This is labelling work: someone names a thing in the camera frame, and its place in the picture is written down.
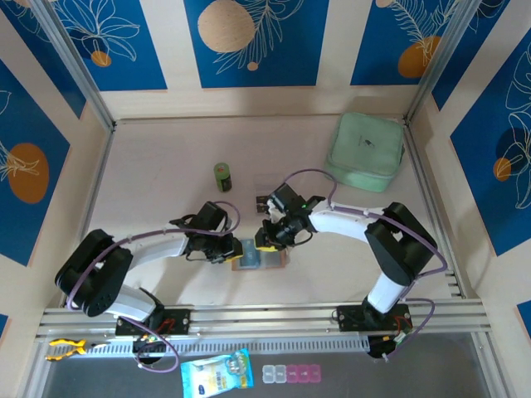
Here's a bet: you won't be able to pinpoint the blue card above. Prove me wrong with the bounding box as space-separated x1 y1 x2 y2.
240 239 263 269

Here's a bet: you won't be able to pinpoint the green cylindrical can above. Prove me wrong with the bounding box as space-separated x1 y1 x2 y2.
213 162 233 193

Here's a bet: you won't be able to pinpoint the mint green zip pouch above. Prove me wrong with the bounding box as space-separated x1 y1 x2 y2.
323 111 406 194

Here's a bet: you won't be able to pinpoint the blue white snack packet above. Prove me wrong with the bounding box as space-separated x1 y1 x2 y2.
180 347 255 398

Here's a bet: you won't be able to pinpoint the yellow black pliers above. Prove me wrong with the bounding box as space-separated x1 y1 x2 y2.
45 337 111 362

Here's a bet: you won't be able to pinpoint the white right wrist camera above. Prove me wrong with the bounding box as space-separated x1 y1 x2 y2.
266 197 284 223

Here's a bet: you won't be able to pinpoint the aluminium mounting rail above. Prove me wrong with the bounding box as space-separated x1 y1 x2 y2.
35 300 493 343

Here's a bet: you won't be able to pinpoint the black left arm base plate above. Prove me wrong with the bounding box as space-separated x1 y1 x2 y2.
114 308 192 337

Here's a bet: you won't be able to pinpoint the grey slotted cable duct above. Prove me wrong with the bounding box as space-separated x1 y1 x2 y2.
85 336 370 357

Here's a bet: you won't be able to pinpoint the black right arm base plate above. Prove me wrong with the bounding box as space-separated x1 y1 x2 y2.
336 304 414 332

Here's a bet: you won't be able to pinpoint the aluminium table side rail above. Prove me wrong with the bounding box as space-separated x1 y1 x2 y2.
404 118 465 299
61 124 115 308

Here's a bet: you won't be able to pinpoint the aluminium frame post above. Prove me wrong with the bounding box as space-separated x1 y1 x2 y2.
28 0 117 130
404 0 480 125

